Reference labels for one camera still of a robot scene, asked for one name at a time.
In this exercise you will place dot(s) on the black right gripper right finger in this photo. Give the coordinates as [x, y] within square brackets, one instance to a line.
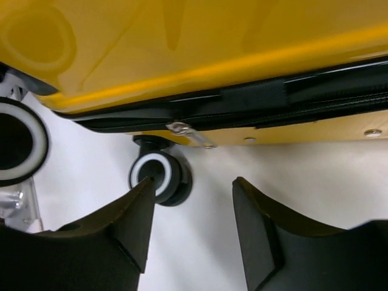
[282, 249]

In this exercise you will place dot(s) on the yellow suitcase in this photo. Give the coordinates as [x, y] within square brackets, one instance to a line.
[201, 73]

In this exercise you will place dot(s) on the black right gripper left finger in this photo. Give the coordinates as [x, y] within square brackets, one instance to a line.
[105, 250]

